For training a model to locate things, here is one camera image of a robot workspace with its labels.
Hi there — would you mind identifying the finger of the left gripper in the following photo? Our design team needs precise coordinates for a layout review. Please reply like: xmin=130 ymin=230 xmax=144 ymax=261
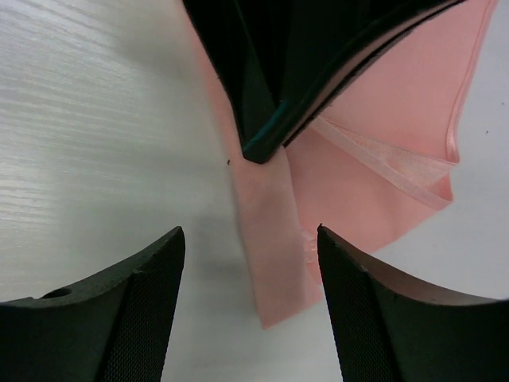
xmin=282 ymin=1 xmax=456 ymax=146
xmin=181 ymin=0 xmax=466 ymax=165

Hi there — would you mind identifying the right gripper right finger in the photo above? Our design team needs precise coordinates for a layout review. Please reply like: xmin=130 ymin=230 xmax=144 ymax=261
xmin=317 ymin=226 xmax=508 ymax=381

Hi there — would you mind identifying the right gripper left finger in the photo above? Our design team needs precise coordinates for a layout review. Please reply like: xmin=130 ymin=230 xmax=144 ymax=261
xmin=1 ymin=227 xmax=185 ymax=381

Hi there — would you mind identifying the pink cloth napkin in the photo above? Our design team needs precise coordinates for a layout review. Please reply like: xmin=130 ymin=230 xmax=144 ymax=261
xmin=190 ymin=1 xmax=496 ymax=328

